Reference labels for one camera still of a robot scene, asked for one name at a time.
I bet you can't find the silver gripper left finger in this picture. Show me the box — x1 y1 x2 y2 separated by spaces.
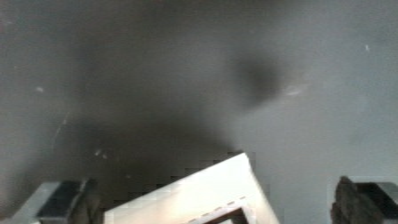
8 179 99 224

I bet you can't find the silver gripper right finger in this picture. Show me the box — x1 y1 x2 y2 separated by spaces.
330 176 398 224

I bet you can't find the white sheet with fiducial markers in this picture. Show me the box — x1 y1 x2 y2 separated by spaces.
102 153 280 224

